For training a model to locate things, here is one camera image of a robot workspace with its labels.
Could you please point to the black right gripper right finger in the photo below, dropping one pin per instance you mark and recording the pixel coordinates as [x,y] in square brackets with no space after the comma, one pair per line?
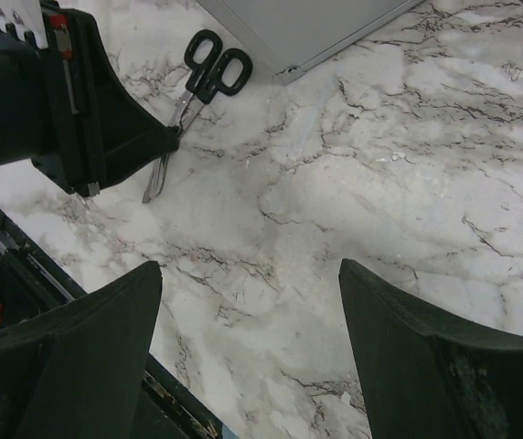
[425,372]

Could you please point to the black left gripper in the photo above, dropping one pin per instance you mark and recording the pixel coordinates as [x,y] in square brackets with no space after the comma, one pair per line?
[95,134]

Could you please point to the grey metal medicine box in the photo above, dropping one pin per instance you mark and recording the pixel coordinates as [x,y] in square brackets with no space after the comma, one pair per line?
[292,37]

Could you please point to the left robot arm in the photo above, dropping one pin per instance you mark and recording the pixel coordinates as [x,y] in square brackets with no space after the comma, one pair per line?
[20,131]

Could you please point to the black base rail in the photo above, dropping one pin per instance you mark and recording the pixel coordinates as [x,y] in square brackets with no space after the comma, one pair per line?
[31,284]

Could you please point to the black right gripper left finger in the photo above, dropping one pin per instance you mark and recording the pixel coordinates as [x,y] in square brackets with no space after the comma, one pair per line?
[76,371]

